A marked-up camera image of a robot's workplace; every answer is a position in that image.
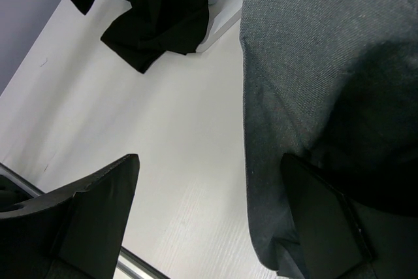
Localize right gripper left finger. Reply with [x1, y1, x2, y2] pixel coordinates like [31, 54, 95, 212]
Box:
[0, 153, 141, 279]

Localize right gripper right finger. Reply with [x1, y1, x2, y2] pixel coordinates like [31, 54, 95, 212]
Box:
[281, 154, 376, 278]

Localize black shirt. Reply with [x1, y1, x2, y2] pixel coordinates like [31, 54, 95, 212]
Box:
[71, 0, 209, 73]
[310, 41, 417, 217]

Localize black shirt on wooden hanger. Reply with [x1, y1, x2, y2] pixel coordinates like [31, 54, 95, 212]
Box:
[310, 41, 417, 217]

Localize grey shirt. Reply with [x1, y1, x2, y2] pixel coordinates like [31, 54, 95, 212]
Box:
[240, 0, 417, 278]

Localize metal clothes rack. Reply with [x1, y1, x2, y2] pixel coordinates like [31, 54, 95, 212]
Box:
[196, 3, 242, 53]

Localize aluminium mounting rail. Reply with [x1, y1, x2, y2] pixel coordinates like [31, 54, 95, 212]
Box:
[0, 162, 170, 279]

